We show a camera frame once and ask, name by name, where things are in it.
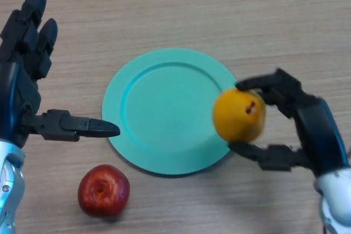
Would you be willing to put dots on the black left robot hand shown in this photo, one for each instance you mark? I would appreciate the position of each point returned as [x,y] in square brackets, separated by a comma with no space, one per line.
[19,88]

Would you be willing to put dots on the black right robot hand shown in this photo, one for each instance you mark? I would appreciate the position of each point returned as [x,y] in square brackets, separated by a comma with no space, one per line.
[312,132]

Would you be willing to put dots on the red apple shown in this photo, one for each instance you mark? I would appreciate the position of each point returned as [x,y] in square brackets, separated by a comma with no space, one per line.
[103,191]

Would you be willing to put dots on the yellow pear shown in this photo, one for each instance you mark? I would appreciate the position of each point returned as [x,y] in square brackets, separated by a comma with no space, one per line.
[238,116]

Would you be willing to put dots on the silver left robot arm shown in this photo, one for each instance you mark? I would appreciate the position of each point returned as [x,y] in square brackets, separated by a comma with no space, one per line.
[9,187]

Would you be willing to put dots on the green round plate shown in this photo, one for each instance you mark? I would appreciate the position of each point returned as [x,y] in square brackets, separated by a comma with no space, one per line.
[164,113]

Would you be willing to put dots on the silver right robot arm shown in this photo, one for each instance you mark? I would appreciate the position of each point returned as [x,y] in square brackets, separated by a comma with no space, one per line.
[334,201]

